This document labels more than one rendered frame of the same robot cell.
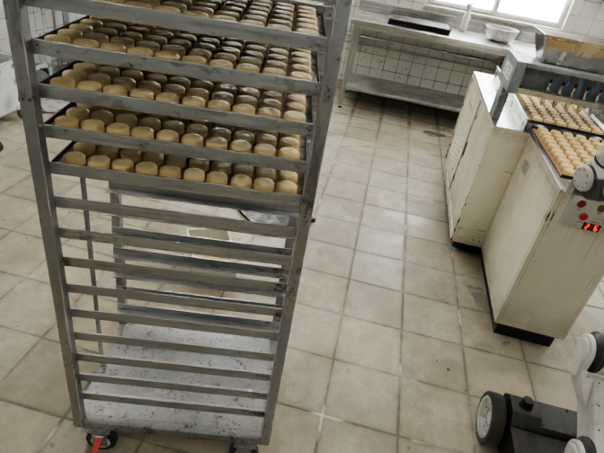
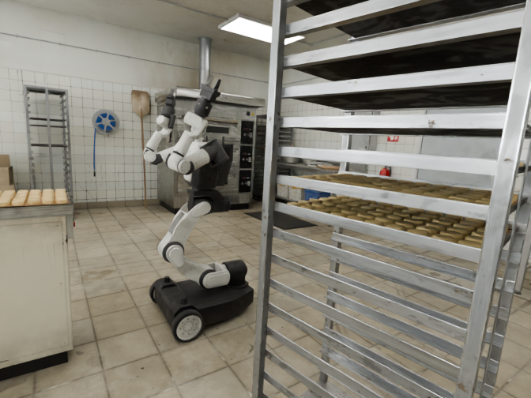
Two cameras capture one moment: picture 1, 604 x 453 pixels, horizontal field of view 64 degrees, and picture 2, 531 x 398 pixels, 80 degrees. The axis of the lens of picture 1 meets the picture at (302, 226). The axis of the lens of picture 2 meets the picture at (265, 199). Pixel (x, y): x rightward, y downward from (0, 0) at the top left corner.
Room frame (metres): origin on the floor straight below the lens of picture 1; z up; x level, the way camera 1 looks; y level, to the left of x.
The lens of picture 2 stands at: (2.11, 0.80, 1.25)
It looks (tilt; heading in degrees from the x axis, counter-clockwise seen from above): 10 degrees down; 229
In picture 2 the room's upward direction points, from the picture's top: 3 degrees clockwise
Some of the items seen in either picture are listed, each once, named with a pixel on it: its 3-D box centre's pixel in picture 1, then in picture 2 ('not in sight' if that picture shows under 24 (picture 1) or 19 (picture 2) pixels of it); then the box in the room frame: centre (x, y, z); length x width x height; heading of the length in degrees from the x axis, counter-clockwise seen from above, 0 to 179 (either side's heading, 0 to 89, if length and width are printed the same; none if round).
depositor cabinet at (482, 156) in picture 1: (513, 164); not in sight; (3.16, -1.35, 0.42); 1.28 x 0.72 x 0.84; 173
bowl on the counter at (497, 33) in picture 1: (500, 34); not in sight; (5.23, -1.60, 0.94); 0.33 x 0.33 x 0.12
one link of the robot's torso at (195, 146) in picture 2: not in sight; (206, 162); (1.03, -1.09, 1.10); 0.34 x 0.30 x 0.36; 84
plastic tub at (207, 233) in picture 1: (210, 256); not in sight; (2.00, 0.44, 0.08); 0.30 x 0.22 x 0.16; 23
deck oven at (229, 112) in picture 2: not in sight; (208, 153); (-0.83, -4.27, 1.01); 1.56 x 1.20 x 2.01; 174
